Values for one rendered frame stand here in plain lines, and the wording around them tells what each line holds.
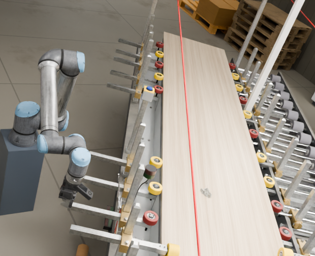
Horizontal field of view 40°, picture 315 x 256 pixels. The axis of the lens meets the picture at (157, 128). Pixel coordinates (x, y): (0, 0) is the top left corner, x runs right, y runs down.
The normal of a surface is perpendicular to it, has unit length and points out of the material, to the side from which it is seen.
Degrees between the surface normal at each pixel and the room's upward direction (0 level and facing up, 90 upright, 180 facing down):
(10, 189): 90
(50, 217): 0
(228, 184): 0
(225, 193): 0
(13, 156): 90
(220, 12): 90
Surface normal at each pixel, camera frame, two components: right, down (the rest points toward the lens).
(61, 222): 0.29, -0.81
